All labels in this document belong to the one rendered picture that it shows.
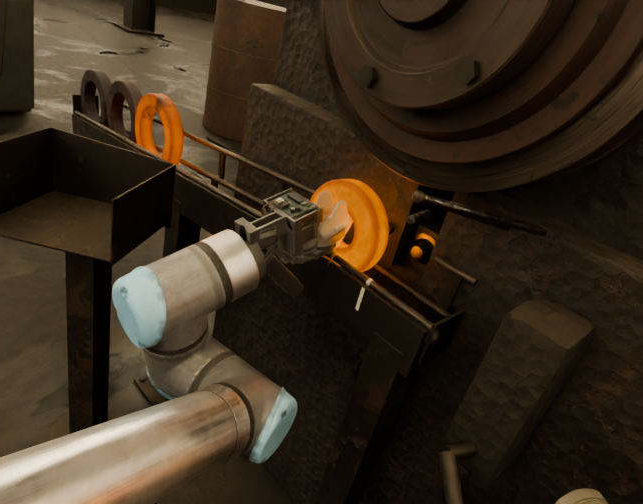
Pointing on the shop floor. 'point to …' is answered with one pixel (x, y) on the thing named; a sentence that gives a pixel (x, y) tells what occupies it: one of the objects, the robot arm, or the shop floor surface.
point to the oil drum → (240, 61)
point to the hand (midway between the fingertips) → (347, 216)
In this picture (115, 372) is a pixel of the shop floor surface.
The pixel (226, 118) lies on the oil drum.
